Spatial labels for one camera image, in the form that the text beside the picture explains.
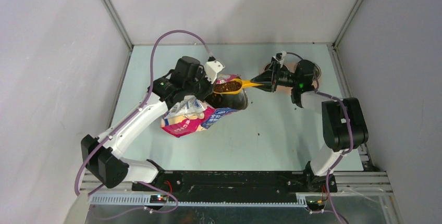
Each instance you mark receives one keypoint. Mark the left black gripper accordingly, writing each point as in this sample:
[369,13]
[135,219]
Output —
[201,74]

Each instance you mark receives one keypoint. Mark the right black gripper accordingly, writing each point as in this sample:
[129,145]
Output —
[270,79]

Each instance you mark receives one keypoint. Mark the yellow plastic scoop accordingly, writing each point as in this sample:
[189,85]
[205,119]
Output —
[245,84]

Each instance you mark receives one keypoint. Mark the pink double bowl stand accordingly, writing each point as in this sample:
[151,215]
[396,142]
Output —
[292,66]

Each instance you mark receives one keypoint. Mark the colourful pet food bag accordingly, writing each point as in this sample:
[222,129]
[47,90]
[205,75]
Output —
[193,115]

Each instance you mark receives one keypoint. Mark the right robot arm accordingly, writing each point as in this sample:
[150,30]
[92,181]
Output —
[343,125]

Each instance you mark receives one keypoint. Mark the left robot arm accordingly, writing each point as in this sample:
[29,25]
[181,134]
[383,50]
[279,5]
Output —
[103,156]

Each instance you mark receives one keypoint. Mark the brown pet food kibble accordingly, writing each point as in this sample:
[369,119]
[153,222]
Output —
[228,87]

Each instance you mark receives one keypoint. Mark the left steel bowl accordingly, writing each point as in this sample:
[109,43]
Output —
[267,67]

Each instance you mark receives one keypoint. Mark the steel bowl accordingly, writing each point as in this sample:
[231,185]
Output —
[267,67]
[306,69]

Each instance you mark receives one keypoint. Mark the right steel bowl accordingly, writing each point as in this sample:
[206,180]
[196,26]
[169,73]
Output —
[306,69]

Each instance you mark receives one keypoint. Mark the left electronics board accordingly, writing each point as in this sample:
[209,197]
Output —
[158,199]

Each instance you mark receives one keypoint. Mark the electronics board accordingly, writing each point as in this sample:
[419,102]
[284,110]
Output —
[317,206]
[158,199]

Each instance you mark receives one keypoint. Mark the right electronics board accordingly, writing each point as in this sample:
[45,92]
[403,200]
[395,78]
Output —
[317,206]

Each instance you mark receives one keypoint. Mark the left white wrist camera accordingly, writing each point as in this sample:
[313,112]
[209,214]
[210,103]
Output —
[212,68]

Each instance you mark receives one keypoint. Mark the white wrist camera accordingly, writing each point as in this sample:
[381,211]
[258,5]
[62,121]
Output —
[212,68]
[280,57]

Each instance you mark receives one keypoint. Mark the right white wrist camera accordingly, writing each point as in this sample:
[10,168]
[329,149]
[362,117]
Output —
[280,57]

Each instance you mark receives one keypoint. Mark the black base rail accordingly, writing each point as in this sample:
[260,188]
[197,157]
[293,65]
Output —
[241,186]

